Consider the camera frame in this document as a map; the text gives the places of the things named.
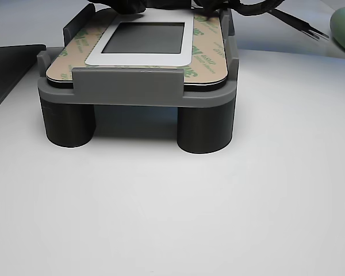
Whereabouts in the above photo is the white bezel display panel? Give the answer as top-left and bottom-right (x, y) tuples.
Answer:
(45, 11), (229, 93)

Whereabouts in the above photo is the tan printed adhesive liner film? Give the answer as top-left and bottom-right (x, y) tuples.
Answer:
(45, 7), (229, 86)

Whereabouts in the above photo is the dark grey cylinder leg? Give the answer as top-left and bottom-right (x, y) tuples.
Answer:
(177, 99), (235, 155)
(40, 99), (97, 149)

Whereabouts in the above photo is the black tweezers tool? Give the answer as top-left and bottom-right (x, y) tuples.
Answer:
(271, 7), (331, 41)

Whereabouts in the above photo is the black blue-padded clamp gripper jaw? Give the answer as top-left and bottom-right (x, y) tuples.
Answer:
(193, 0), (221, 19)

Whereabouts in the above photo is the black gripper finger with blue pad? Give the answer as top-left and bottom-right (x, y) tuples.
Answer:
(114, 0), (148, 16)

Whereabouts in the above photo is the dark grey flat tray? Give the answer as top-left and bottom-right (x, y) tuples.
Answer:
(0, 44), (47, 118)

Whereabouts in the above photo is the black braided cable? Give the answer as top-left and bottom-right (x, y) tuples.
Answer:
(234, 0), (287, 17)

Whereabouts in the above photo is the grey printed holder fixture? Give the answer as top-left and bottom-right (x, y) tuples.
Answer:
(36, 2), (240, 108)

